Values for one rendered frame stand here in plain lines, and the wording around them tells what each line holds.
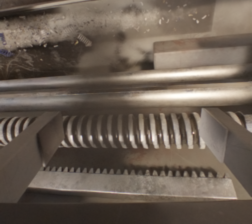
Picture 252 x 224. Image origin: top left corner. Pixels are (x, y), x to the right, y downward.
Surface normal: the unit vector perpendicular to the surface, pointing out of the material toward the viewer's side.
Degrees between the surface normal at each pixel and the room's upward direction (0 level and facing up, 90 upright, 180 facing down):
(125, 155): 90
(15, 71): 0
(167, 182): 90
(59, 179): 90
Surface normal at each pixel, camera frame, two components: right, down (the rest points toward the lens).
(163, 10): -0.11, 0.65
